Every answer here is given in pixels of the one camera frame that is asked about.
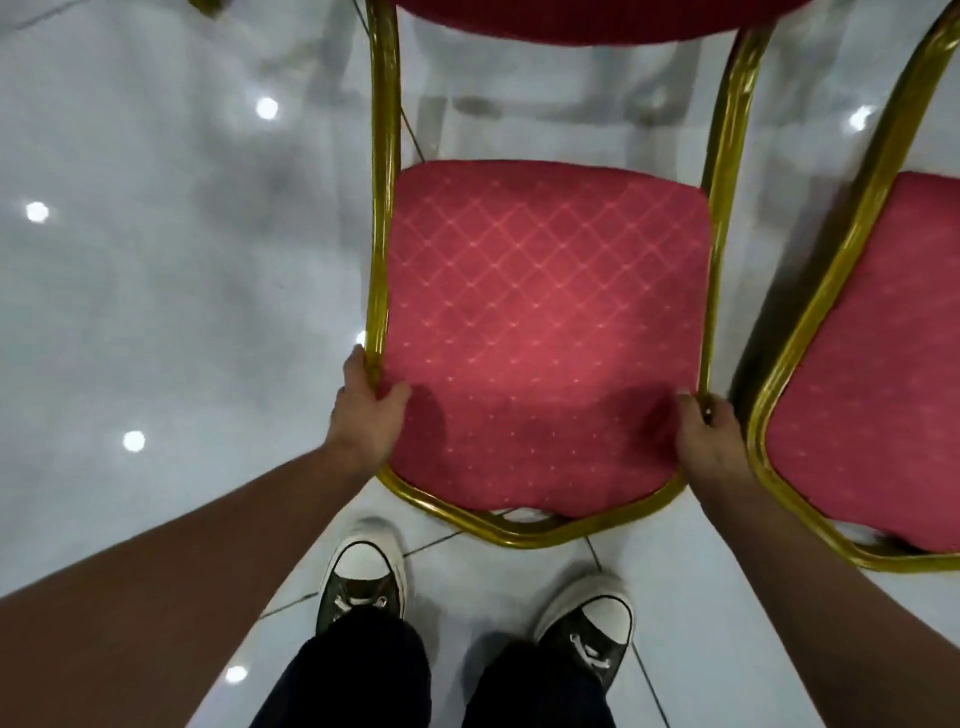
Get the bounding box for person's right hand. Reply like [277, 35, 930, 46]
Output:
[674, 391, 755, 500]

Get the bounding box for person's left hand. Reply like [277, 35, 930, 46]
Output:
[323, 344, 412, 481]

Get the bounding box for person's left forearm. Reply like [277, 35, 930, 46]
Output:
[0, 442, 376, 728]

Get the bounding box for person's right forearm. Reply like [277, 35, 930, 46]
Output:
[686, 468, 960, 728]

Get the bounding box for black white canvas sneaker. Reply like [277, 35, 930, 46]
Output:
[314, 517, 410, 639]
[533, 573, 637, 695]

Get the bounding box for black trousers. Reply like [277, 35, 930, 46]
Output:
[251, 607, 616, 728]

